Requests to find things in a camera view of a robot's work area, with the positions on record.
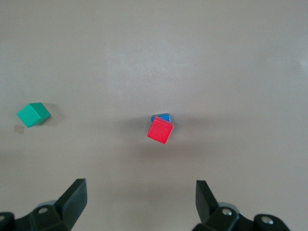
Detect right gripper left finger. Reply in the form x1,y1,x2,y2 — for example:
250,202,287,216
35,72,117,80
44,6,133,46
0,178,88,231

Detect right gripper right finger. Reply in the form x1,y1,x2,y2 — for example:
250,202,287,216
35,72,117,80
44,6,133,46
192,180,293,231

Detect red cube block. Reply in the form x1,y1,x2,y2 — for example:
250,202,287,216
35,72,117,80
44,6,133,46
146,115,175,145

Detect green cube block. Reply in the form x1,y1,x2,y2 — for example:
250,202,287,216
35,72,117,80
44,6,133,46
16,102,52,128

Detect blue cube block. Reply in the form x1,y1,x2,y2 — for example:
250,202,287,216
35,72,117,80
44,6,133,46
151,112,172,124

